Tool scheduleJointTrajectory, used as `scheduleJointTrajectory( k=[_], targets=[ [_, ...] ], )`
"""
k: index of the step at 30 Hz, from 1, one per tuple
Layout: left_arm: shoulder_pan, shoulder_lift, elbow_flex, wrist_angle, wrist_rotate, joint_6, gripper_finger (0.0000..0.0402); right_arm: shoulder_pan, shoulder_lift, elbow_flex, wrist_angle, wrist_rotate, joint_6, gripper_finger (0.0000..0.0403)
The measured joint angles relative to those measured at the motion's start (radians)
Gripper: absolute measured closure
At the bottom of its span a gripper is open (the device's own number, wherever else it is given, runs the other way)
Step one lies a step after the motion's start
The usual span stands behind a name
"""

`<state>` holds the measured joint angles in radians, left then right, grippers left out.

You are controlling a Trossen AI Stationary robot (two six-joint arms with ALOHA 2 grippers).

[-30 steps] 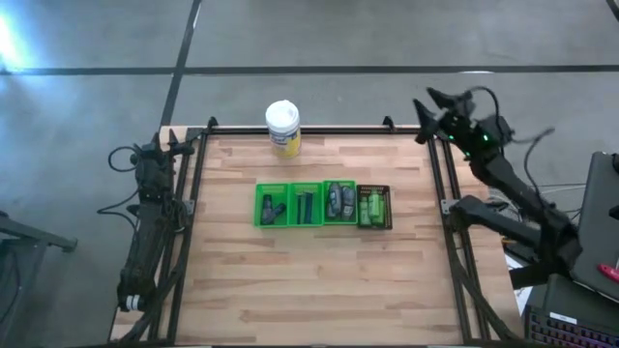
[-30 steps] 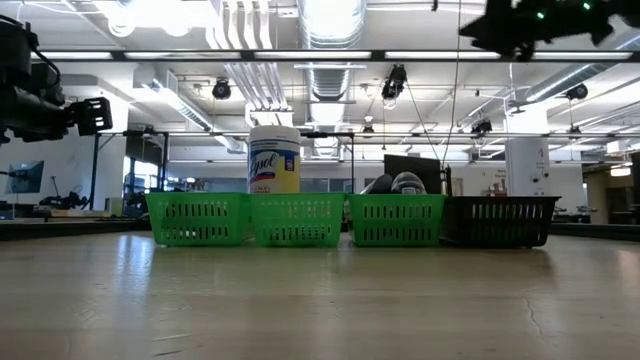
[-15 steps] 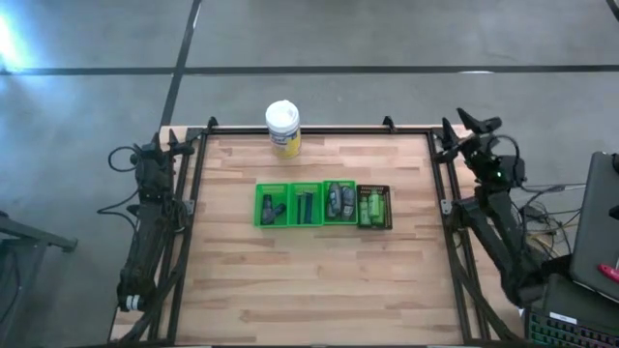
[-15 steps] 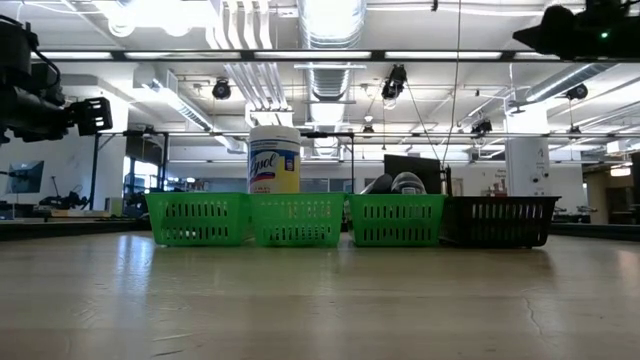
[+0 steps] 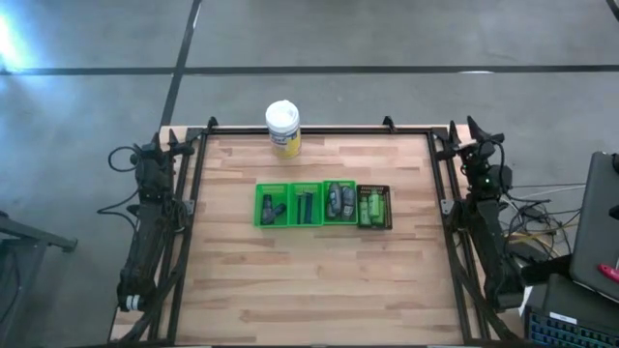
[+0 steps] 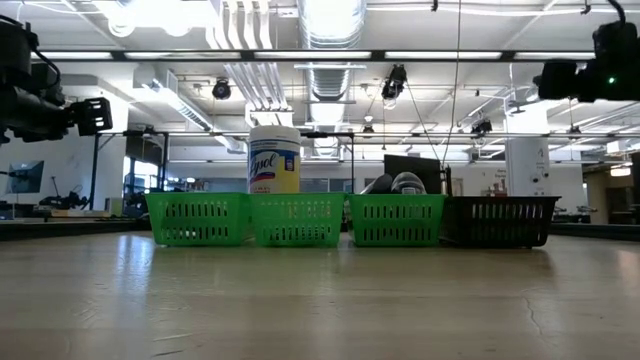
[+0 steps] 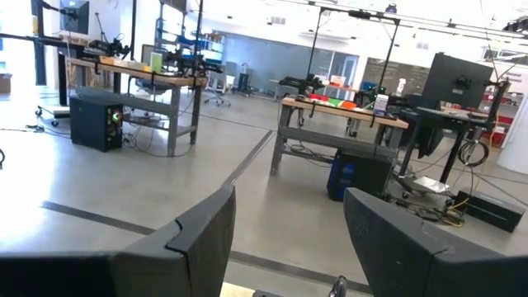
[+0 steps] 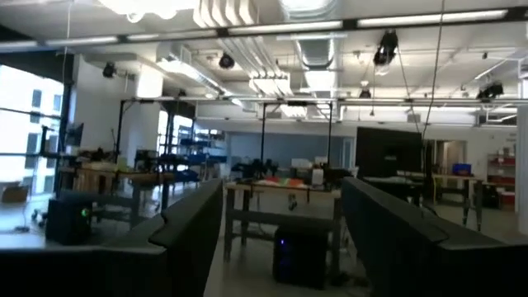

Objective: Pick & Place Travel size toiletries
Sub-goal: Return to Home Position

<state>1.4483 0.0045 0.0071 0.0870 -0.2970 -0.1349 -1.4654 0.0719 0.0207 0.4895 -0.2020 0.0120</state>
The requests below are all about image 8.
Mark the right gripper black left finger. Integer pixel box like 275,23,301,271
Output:
0,177,224,297

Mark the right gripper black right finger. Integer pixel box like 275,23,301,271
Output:
341,177,528,297

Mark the black computer tower green light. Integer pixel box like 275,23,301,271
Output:
45,197,94,246

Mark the light wooden table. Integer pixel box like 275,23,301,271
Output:
431,172,486,231

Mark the wooden workbench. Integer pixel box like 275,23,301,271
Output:
224,180,344,285
57,163,177,230

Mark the red storage shelf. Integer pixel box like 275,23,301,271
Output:
486,153,517,212

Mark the black monitor panel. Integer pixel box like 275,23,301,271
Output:
355,126,425,181

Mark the blue shelving rack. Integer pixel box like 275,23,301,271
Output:
158,127,229,183

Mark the black computer tower blue light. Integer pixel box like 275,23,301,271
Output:
271,226,332,290

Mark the cardboard box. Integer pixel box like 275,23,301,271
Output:
0,184,31,205

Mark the black overhead station frame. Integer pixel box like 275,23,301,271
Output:
258,100,334,167
116,97,196,167

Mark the black ceiling camera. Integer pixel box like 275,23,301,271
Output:
218,52,237,71
101,61,118,80
477,81,506,101
372,29,399,68

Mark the thin hanging cable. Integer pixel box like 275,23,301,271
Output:
419,0,446,139

